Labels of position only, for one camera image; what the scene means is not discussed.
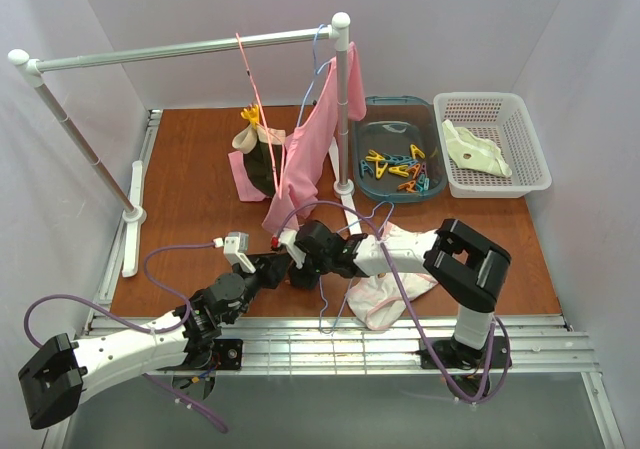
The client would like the white pink-trimmed underwear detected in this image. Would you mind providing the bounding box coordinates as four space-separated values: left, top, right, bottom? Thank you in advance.
346 222 438 331

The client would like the blue wire hanger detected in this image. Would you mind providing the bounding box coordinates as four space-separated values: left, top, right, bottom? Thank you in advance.
318 201 395 335

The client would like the pink garment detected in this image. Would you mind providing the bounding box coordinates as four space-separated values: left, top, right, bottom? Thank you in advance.
262 42 366 234

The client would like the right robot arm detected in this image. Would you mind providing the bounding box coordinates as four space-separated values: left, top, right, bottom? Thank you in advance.
279 219 511 368

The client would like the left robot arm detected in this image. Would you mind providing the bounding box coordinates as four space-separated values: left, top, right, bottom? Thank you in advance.
18 253 291 430

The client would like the dark green beige underwear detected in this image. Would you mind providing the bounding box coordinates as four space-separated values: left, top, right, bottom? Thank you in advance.
228 125 286 202

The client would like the yellow clothespin on hanger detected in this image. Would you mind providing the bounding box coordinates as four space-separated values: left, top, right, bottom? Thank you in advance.
241 104 261 126

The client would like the blue hanger with pink garment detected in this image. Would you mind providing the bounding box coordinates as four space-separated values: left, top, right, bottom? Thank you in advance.
295 24 331 128

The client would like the cream underwear in basket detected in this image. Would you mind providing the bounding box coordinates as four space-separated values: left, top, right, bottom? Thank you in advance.
442 119 512 178

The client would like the teal clothespin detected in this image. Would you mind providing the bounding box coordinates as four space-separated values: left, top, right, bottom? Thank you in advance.
416 174 430 193
359 159 375 179

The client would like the orange clothespin lower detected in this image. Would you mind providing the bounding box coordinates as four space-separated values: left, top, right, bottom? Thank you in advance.
397 180 417 193

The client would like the orange clothespin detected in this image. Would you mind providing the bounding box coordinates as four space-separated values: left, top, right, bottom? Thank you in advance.
397 180 417 193
406 163 423 179

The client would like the yellow clothespin centre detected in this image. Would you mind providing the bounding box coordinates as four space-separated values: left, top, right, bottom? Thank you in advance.
388 165 409 178

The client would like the clothes rack with white feet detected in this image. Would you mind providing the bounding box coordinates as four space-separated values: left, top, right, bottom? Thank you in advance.
7 12 355 278

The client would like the light blue clothespin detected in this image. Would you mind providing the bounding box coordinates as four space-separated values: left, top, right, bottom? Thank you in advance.
384 154 418 166

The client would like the teal clothespin right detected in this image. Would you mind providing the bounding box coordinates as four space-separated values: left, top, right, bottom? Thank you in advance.
416 174 430 193

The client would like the teal transparent plastic bin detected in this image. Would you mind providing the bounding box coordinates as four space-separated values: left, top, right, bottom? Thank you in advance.
351 96 447 204

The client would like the white plastic basket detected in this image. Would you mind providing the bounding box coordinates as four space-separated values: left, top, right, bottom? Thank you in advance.
433 92 552 198

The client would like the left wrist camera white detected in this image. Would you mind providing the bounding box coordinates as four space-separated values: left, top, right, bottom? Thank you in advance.
213 231 256 274

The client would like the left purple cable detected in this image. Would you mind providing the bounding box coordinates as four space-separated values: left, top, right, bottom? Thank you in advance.
24 238 229 434

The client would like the purple cable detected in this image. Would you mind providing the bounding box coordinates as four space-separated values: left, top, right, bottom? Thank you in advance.
24 238 229 434
272 201 512 404

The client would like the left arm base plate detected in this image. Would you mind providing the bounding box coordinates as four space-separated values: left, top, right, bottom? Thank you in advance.
199 339 244 371

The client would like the pink wire hanger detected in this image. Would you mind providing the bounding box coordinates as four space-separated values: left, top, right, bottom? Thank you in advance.
235 33 282 196

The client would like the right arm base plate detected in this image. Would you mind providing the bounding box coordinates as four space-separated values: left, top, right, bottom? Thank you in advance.
416 336 512 370

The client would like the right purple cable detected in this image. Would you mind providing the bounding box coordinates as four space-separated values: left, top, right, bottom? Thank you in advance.
272 201 512 404

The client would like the aluminium rail frame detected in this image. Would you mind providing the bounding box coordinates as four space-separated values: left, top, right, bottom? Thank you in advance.
102 108 624 448

